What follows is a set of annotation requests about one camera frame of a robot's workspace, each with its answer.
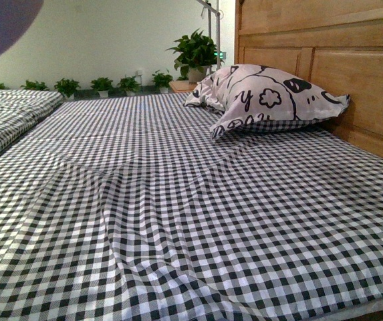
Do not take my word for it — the cartoon print pillow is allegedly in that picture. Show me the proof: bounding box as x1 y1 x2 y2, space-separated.
183 64 350 140

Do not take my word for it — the small potted plant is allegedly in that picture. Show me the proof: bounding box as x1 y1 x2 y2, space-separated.
20 80 49 91
152 70 173 94
117 76 140 96
91 77 114 98
54 78 80 100

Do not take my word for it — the folded checkered blanket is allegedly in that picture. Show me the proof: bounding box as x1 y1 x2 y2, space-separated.
0 90 63 152

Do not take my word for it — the large potted green plant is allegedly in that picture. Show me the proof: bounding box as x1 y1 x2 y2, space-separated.
168 30 224 84

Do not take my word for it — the far wooden nightstand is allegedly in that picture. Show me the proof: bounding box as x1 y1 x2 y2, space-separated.
169 80 197 93

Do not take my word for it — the black white checkered bed sheet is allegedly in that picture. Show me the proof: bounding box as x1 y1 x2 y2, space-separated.
0 94 383 320

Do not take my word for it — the wooden headboard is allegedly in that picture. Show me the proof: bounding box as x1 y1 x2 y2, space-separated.
235 0 383 158

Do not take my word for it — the metal stand pole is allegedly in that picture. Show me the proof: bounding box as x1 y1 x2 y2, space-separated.
197 0 221 70

